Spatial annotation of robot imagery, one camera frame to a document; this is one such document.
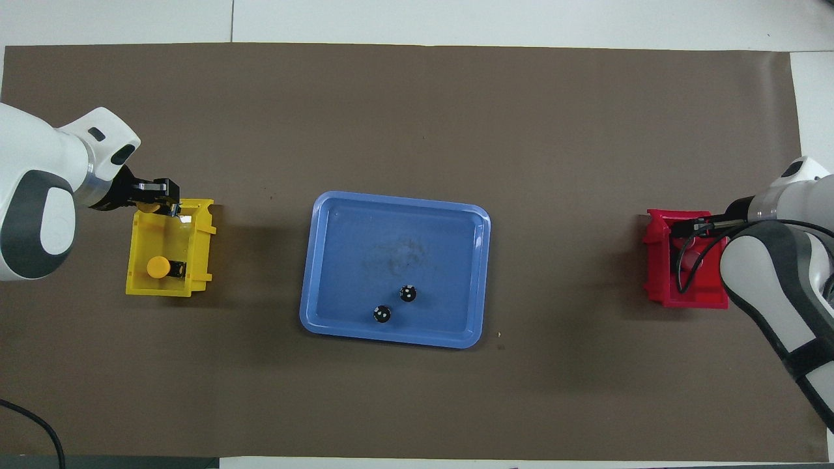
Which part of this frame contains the blue plastic tray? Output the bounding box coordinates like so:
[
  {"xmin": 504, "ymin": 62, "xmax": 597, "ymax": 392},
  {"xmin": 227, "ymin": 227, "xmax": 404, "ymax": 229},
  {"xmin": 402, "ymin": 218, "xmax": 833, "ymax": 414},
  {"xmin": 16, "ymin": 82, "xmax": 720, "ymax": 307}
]
[{"xmin": 299, "ymin": 190, "xmax": 491, "ymax": 350}]

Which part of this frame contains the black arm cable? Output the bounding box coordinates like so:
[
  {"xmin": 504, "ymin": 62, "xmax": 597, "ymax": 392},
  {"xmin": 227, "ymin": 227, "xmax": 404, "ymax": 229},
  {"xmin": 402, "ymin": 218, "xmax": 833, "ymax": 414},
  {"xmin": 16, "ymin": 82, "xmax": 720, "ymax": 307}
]
[
  {"xmin": 0, "ymin": 399, "xmax": 66, "ymax": 469},
  {"xmin": 676, "ymin": 220, "xmax": 834, "ymax": 294}
]

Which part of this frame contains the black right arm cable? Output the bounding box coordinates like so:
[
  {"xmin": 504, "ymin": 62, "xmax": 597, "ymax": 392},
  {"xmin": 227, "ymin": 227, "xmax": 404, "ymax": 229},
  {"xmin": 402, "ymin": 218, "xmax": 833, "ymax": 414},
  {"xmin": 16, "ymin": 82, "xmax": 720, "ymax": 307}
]
[{"xmin": 676, "ymin": 220, "xmax": 834, "ymax": 294}]

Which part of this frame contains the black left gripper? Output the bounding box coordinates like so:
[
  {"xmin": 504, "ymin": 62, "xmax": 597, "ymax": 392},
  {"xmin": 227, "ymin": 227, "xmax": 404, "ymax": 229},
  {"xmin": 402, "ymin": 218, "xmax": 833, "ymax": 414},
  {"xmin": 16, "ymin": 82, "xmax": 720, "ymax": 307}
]
[{"xmin": 88, "ymin": 166, "xmax": 182, "ymax": 218}]

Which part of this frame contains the red plastic bin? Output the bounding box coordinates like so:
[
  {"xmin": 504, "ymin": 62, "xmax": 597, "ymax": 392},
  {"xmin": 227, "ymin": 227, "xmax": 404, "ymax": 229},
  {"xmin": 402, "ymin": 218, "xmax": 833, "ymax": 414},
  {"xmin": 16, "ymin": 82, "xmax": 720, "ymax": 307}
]
[{"xmin": 642, "ymin": 208, "xmax": 729, "ymax": 309}]

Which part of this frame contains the brown paper table mat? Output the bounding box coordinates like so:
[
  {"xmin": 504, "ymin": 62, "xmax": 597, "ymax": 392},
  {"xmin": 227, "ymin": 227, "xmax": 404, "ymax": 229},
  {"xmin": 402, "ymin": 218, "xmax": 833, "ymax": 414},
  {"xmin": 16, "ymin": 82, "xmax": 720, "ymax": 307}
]
[{"xmin": 0, "ymin": 42, "xmax": 829, "ymax": 462}]

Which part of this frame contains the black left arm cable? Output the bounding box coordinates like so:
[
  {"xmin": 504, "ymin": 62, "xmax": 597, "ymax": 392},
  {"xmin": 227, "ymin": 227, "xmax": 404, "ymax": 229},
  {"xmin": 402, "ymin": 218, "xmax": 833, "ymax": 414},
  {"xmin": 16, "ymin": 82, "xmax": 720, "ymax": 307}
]
[{"xmin": 0, "ymin": 399, "xmax": 66, "ymax": 469}]

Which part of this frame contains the yellow plastic bin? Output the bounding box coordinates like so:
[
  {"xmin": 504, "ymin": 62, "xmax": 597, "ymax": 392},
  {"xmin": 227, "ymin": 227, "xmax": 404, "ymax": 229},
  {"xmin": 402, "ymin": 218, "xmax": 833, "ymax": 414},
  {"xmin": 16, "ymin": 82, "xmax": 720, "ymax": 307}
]
[{"xmin": 125, "ymin": 197, "xmax": 217, "ymax": 298}]

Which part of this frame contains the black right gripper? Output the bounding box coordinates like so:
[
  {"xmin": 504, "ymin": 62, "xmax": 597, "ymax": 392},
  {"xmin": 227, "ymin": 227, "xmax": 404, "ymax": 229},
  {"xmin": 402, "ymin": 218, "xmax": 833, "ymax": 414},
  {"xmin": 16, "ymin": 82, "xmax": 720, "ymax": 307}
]
[{"xmin": 670, "ymin": 197, "xmax": 756, "ymax": 238}]

